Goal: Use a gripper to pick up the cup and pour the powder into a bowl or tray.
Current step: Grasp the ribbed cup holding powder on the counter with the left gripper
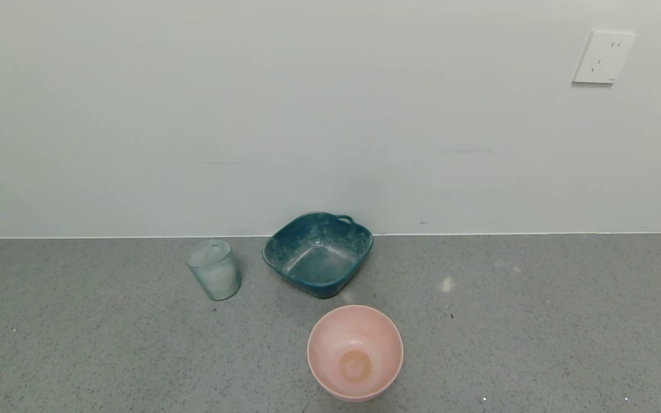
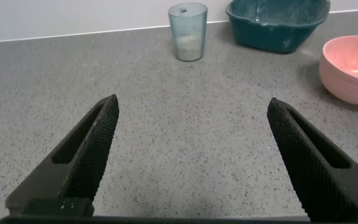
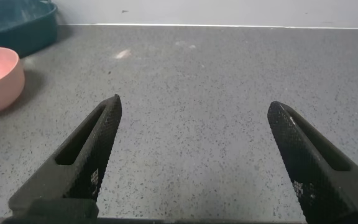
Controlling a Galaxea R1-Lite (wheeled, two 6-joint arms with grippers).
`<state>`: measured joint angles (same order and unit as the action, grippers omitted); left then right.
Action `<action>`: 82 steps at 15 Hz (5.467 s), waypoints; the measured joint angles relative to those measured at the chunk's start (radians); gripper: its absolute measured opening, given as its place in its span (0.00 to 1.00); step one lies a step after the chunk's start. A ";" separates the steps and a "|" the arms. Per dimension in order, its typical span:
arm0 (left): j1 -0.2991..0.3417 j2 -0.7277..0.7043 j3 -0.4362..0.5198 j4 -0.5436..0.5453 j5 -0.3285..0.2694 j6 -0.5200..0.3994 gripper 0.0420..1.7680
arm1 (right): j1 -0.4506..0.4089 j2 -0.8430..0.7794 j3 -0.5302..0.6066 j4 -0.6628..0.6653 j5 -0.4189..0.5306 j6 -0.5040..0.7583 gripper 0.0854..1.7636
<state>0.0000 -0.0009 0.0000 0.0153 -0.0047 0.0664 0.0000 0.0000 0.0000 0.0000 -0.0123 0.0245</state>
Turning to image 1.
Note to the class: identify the clear ribbed plastic cup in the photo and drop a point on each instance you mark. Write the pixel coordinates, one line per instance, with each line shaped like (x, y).
(216, 275)

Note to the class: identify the pink round bowl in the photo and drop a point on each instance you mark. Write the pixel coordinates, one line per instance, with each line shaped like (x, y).
(355, 353)

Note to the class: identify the dark teal square basin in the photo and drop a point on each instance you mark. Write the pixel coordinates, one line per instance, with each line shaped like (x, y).
(319, 258)

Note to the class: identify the white wall socket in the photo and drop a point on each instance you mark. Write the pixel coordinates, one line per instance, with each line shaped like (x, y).
(603, 57)

